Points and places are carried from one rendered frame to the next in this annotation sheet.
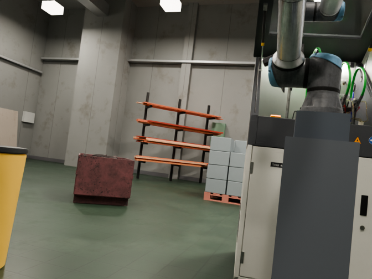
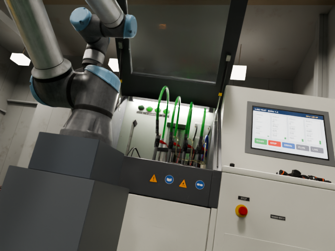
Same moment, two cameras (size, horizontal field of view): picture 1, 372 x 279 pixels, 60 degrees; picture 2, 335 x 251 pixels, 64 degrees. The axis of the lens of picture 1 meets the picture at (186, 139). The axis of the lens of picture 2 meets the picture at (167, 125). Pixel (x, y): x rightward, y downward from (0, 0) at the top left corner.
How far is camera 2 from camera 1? 82 cm
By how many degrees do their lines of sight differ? 13
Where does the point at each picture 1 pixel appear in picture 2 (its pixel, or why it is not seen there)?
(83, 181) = not seen: outside the picture
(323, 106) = (73, 129)
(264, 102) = (125, 139)
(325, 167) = (45, 215)
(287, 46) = (29, 46)
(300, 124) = (38, 150)
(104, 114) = not seen: hidden behind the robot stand
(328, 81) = (89, 98)
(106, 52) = not seen: hidden behind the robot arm
